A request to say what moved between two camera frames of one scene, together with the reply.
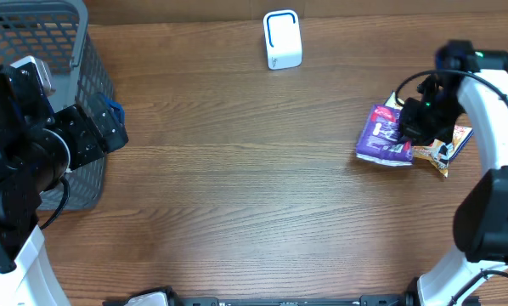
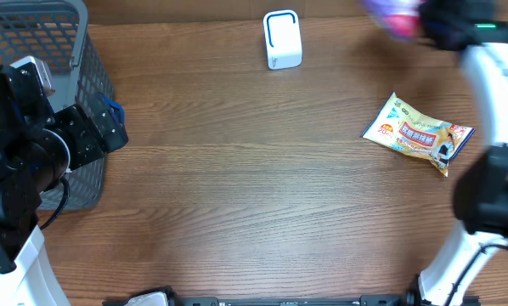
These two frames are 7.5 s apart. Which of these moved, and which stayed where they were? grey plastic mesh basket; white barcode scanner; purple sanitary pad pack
Moved: purple sanitary pad pack
Stayed: grey plastic mesh basket; white barcode scanner
